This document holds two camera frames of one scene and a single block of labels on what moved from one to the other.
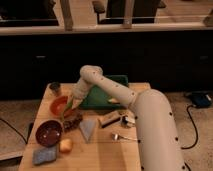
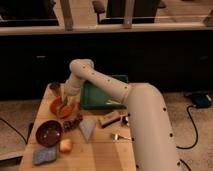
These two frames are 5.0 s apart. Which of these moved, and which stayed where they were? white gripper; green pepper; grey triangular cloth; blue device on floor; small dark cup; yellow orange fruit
Moved: white gripper; green pepper
Stayed: grey triangular cloth; yellow orange fruit; small dark cup; blue device on floor
